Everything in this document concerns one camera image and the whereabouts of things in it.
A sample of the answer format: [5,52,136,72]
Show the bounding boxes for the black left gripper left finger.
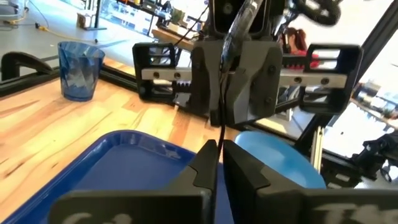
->
[48,139,218,224]

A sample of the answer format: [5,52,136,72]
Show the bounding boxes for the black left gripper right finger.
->
[223,139,398,224]

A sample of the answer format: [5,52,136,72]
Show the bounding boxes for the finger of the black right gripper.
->
[224,39,284,127]
[190,39,225,127]

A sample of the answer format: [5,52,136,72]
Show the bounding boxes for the blue faceted plastic cup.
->
[57,41,106,103]

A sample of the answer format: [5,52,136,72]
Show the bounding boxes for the blue round plate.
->
[233,130,327,190]

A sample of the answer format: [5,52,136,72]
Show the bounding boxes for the blue plastic tray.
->
[1,129,237,224]

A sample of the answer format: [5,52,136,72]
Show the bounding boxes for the small wooden side table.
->
[151,27,200,52]

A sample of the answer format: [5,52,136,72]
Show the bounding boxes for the black cluttered desk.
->
[114,0,175,35]

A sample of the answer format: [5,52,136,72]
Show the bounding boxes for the person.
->
[278,27,321,69]

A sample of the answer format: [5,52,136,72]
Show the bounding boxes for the small beige waste bin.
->
[76,12,91,29]

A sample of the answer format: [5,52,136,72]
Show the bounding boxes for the black table clamp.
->
[1,51,54,82]

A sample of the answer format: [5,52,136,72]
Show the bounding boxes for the black aluminium table frame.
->
[0,0,398,190]

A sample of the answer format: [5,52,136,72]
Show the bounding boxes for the grey braided cable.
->
[221,0,261,74]

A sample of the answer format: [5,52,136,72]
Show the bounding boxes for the yellow extension cable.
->
[34,22,97,44]

